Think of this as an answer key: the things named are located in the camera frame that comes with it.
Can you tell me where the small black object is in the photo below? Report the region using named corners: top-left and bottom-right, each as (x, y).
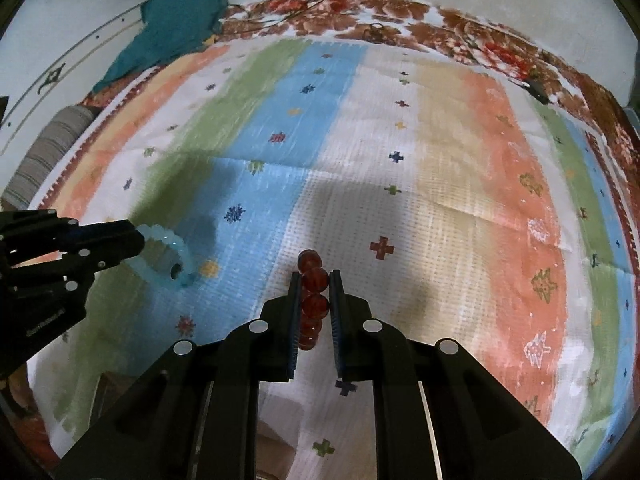
top-left (527, 77), bottom-right (553, 106)

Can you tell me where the silver metal tin box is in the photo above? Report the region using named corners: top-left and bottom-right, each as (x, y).
top-left (95, 369), bottom-right (298, 480)

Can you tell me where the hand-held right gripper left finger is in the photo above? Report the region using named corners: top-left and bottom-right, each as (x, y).
top-left (55, 270), bottom-right (303, 480)

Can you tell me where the teal cloth with yellow print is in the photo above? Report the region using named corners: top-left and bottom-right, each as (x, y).
top-left (92, 0), bottom-right (231, 93)

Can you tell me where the striped pastel mat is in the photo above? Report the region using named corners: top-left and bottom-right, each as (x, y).
top-left (27, 35), bottom-right (640, 480)

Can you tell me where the red bead bracelet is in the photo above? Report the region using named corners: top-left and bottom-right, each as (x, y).
top-left (296, 249), bottom-right (331, 352)

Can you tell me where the grey striped pillow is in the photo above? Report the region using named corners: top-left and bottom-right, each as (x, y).
top-left (0, 105), bottom-right (96, 211)

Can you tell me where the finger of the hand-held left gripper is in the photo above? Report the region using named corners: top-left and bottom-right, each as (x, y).
top-left (0, 209), bottom-right (143, 261)
top-left (0, 240), bottom-right (147, 306)

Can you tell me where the light blue bead bracelet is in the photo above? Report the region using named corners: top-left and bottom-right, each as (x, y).
top-left (131, 224), bottom-right (197, 288)

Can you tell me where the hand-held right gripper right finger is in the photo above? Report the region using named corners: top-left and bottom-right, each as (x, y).
top-left (327, 269), bottom-right (586, 480)

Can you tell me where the white bed headboard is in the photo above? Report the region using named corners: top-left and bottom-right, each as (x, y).
top-left (0, 0), bottom-right (151, 161)

